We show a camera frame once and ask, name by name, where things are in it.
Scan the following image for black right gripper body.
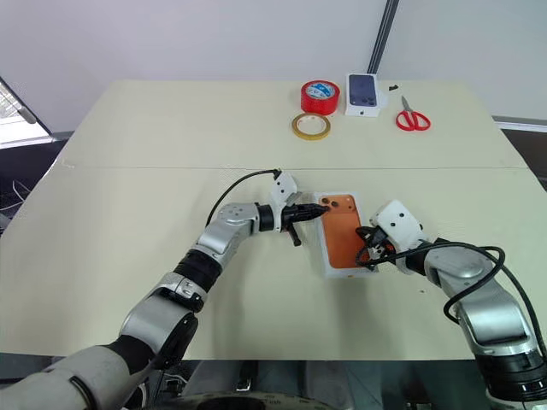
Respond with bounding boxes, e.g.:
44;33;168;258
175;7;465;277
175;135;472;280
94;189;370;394
369;228;401;265

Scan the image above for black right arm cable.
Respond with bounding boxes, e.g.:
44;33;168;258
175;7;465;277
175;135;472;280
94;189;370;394
354;241;546;355

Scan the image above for grey metal wall post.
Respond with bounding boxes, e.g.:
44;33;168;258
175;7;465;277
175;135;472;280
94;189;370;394
366;0;401;74

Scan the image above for red handled scissors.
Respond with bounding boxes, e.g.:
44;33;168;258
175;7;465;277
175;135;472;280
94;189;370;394
396;96;432;132

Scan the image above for red tape roll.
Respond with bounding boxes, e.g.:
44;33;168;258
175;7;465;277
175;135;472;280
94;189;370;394
300;79;341;116

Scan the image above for white printed phone box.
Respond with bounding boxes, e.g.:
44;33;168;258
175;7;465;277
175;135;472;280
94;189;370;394
344;72;388;119

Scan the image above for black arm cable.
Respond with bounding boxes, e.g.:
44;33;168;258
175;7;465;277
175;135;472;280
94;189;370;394
354;241;546;355
206;169;283;227

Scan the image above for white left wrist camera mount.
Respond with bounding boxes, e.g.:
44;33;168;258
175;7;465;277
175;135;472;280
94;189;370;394
268;171;303;234

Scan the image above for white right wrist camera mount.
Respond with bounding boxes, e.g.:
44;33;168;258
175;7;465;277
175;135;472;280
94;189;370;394
368;199;426;260

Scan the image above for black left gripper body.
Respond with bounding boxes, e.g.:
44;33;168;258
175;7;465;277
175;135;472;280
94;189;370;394
282;203;307;248

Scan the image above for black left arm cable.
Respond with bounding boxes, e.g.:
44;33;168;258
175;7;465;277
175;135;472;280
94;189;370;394
206;169;283;227

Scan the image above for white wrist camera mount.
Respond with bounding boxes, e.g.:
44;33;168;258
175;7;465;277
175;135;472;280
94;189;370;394
368;199;426;260
268;171;303;234

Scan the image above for grey window frame rail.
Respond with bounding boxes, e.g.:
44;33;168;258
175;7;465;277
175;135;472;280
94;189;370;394
0;76;55;149

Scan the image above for dark side table white edge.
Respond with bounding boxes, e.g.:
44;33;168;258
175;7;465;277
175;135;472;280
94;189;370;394
491;114;547;191

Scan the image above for orange smartphone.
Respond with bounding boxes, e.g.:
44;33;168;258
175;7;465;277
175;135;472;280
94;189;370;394
319;194;369;271

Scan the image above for yellow tape roll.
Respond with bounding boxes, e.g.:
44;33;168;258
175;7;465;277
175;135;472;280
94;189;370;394
291;112;332;142

